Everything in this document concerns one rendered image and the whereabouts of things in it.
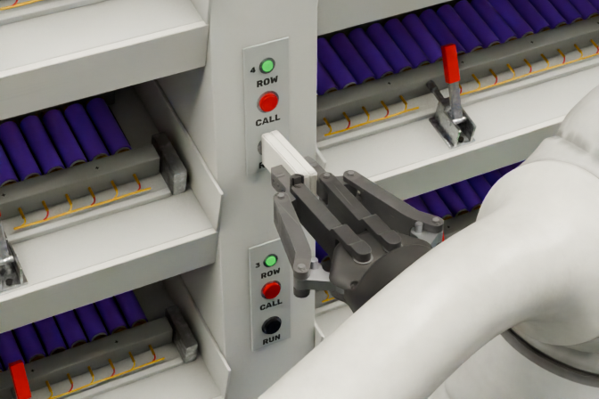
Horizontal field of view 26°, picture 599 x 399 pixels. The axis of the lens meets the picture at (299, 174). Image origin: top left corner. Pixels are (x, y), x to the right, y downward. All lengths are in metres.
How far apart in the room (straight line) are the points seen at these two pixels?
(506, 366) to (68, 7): 0.44
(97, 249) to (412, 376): 0.51
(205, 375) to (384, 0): 0.41
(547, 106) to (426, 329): 0.68
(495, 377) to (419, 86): 0.50
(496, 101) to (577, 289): 0.59
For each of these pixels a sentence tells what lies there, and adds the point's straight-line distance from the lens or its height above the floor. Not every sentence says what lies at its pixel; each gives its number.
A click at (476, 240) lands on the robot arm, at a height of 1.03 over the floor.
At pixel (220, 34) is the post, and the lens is 1.00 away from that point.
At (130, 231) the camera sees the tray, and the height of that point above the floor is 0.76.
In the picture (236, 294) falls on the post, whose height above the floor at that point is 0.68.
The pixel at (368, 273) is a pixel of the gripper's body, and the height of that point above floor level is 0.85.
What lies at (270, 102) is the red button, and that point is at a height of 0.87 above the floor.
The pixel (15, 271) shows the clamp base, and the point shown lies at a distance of 1.07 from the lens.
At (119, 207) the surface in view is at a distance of 1.11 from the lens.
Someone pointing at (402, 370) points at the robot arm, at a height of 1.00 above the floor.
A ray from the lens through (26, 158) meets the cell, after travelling 1.13.
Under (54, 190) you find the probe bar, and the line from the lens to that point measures 1.10.
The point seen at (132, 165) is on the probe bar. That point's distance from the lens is 1.12.
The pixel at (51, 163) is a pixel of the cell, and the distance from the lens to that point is 1.12.
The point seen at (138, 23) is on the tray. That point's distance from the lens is 0.99.
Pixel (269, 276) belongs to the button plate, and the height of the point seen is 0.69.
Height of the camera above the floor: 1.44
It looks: 36 degrees down
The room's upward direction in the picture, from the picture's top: straight up
